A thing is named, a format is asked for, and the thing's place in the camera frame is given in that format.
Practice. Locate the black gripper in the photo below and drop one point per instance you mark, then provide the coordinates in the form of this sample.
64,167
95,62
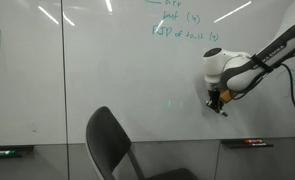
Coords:
214,90

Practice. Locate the white marker with dark cap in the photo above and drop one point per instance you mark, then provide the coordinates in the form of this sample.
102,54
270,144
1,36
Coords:
224,113

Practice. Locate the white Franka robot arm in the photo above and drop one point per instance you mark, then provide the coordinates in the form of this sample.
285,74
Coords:
240,66

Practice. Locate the red capped whiteboard marker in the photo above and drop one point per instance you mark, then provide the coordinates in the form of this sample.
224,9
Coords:
253,141

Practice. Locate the wide whiteboard panel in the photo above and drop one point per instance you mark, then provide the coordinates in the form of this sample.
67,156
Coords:
137,83

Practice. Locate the black chair seat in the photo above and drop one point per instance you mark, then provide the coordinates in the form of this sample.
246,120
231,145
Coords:
170,175

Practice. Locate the black mesh office chair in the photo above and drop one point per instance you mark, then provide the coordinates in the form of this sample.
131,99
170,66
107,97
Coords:
136,165

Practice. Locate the black mesh chair backrest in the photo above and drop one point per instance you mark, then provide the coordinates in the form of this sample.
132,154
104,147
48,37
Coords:
107,143

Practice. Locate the narrow whiteboard panel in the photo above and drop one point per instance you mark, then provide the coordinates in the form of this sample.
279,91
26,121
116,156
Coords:
23,83

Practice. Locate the green whiteboard marker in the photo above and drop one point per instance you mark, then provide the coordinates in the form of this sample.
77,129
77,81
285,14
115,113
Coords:
2,153

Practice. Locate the black tray with two markers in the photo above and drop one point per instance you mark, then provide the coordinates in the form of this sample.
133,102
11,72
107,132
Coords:
232,144

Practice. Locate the tan wrist camera mount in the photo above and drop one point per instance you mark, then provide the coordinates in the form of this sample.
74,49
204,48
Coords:
226,95

